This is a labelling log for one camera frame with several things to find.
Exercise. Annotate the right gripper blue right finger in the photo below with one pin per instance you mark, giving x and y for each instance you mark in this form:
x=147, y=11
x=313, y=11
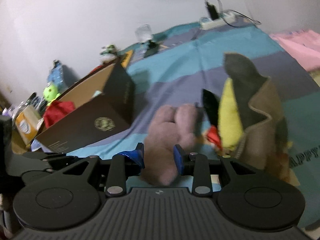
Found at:
x=183, y=162

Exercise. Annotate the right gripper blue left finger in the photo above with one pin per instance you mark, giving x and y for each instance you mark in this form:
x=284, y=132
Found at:
x=136, y=155

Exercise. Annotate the pink plush toy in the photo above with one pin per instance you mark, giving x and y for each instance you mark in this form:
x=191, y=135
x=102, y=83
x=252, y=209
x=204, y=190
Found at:
x=170, y=126

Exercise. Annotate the yellow towel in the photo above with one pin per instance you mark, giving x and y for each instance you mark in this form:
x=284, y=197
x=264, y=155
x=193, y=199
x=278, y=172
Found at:
x=229, y=123

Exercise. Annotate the beige patterned cloth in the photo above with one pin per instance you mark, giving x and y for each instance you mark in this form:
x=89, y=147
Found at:
x=263, y=142

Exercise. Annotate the red soft cloth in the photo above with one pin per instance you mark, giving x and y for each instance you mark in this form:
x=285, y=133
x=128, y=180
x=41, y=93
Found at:
x=56, y=111

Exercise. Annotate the brown cardboard box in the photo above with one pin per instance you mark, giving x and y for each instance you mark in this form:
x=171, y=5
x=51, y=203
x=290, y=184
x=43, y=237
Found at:
x=103, y=106

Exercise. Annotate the black cloth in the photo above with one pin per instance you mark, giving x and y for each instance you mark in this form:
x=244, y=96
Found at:
x=211, y=106

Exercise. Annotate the blue striped bed blanket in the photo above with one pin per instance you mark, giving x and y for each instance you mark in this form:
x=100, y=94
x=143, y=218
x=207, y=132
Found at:
x=194, y=62

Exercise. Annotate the yellow book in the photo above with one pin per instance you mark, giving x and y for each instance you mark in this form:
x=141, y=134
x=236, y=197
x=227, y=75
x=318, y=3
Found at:
x=125, y=60

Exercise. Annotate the red chili plush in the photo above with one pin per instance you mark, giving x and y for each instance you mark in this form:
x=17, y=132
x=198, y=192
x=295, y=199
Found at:
x=96, y=69

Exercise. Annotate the green frog plush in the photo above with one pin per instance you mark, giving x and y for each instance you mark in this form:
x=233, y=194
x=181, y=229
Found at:
x=50, y=93

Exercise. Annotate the small panda plush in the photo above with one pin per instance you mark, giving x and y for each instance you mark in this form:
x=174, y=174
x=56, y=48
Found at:
x=108, y=53

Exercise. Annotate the blue packaged bag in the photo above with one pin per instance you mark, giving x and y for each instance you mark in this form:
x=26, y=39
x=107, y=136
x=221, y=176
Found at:
x=55, y=76

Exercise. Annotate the yellow tissue box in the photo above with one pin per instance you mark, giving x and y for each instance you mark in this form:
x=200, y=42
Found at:
x=28, y=123

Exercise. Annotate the phone stand with mirror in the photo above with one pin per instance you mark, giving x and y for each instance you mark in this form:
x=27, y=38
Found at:
x=145, y=36

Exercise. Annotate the white power strip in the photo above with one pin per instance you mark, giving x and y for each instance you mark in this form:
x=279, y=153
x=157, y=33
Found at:
x=225, y=19

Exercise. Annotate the black charger adapter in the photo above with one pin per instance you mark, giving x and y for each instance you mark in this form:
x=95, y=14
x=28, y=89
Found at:
x=212, y=11

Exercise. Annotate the pink cloth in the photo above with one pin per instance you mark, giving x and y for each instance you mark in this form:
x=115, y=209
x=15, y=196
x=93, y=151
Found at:
x=302, y=45

